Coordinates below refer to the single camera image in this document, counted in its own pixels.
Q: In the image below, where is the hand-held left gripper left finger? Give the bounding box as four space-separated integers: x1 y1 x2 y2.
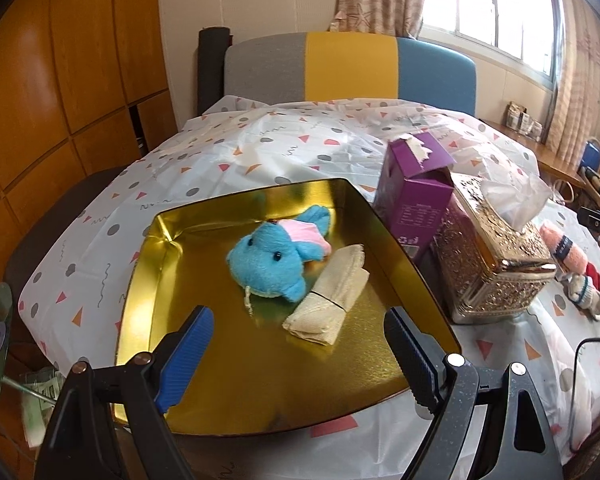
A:
34 305 216 480

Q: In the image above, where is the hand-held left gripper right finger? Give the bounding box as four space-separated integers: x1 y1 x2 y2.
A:
383 306 563 480

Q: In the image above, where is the pink knitted doll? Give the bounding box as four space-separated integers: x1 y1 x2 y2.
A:
539 222 590 276

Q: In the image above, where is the small white knitted doll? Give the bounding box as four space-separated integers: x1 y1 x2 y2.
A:
565 262 600 322

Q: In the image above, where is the gold metal tray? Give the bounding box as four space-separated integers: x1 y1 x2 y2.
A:
114 177 462 436

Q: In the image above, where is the blue folding chair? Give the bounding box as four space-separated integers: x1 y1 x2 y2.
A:
579 139 600 173

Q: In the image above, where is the white tissue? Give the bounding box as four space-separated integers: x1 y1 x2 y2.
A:
480 172 553 233

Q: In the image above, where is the wooden desk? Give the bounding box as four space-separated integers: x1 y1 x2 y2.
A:
480 119 596 186

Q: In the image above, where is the beige rolled cloth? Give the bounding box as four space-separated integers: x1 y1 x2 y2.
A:
282 243 371 347

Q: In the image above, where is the ornate metal tissue box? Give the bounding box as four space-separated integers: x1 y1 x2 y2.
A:
430 172 558 325

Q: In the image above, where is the blue plush toy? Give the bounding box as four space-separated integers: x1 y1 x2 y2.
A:
225 205 333 317

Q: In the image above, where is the striped beige curtain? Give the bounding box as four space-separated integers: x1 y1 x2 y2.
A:
545 0 600 161

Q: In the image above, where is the green white packet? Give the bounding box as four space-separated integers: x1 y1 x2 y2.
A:
22 367 63 446

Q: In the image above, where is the purple carton box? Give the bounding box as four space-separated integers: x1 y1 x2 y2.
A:
372 131 457 263

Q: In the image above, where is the printed plastic tablecloth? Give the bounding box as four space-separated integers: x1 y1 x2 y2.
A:
17 96 600 480

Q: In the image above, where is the window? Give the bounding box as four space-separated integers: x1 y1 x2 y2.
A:
420 0 566 86

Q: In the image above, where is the grey yellow blue chair back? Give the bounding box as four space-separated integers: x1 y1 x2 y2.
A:
223 31 477 117

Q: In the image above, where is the wooden wardrobe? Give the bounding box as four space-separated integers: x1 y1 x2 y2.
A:
0 0 181 281

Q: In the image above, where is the black cable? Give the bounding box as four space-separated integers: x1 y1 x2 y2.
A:
569 337 600 453

